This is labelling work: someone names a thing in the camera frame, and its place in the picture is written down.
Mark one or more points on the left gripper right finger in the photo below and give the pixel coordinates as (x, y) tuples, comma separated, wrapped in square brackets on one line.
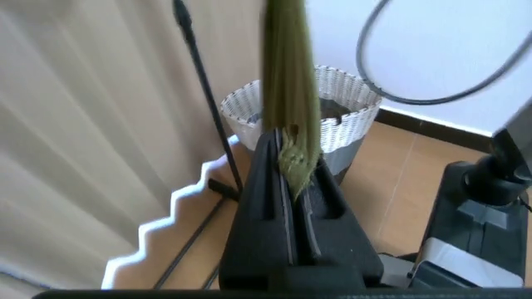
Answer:
[(341, 245)]

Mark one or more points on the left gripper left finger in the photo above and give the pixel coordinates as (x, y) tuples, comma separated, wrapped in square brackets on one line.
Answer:
[(245, 249)]

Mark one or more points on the green long-sleeved shirt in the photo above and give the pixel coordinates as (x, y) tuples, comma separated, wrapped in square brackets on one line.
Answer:
[(291, 83)]

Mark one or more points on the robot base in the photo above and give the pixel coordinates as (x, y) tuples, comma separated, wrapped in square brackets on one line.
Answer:
[(478, 232)]

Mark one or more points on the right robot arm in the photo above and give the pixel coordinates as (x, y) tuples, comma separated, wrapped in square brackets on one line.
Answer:
[(494, 178)]

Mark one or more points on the white laundry basket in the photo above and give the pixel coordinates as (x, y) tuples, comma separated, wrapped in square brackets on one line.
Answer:
[(349, 133)]

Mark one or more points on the black clothes rack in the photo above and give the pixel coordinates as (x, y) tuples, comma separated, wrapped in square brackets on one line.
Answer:
[(209, 95)]

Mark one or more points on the beige curtain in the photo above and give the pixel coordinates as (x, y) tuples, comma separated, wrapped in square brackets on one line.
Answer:
[(83, 124)]

